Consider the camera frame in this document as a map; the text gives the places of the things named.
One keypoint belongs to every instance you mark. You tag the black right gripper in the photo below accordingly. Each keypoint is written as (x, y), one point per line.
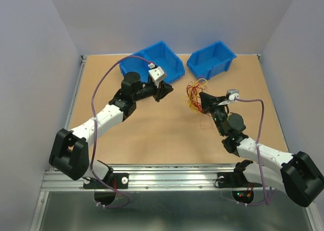
(208, 100)

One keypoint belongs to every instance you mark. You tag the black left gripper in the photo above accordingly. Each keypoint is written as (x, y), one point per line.
(163, 89)

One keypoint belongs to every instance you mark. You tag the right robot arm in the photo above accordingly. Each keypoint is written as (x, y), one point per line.
(295, 175)

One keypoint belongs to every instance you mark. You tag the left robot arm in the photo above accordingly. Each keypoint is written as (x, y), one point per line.
(70, 151)

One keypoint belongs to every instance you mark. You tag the blue bin middle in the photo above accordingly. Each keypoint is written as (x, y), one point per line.
(161, 54)

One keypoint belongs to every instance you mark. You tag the blue bin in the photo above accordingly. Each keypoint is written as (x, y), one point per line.
(161, 54)
(211, 60)

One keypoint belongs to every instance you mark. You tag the blue bin right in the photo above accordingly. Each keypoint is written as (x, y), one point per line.
(211, 60)

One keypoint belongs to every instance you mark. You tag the metal sheet front panel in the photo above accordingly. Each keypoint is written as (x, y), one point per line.
(180, 210)

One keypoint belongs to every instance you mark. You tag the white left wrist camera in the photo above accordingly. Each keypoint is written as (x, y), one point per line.
(156, 73)

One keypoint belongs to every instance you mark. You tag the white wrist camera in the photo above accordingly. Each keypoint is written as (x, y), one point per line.
(230, 97)
(156, 73)

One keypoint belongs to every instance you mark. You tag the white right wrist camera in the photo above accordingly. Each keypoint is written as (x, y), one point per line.
(230, 97)

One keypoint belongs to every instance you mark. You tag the aluminium front rail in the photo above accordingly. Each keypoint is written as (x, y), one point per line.
(147, 178)

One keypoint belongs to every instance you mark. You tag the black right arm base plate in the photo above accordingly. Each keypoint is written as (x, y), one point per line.
(233, 180)

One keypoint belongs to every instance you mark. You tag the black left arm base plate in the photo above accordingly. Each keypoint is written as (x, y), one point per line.
(115, 180)

